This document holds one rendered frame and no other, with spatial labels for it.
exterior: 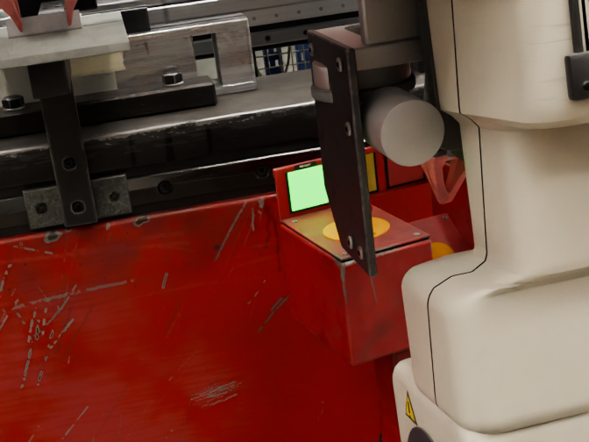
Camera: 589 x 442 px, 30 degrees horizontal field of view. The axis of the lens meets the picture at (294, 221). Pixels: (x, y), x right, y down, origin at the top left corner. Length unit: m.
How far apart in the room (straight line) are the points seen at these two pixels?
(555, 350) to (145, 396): 0.83
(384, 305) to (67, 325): 0.45
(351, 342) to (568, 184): 0.51
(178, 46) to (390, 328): 0.50
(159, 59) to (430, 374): 0.79
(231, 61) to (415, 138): 0.76
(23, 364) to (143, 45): 0.43
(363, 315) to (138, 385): 0.42
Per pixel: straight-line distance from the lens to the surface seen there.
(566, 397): 0.72
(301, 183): 1.23
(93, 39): 1.23
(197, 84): 1.40
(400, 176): 1.28
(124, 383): 1.44
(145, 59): 1.44
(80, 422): 1.47
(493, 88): 0.63
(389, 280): 1.13
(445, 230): 1.27
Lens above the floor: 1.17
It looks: 19 degrees down
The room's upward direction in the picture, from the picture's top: 7 degrees counter-clockwise
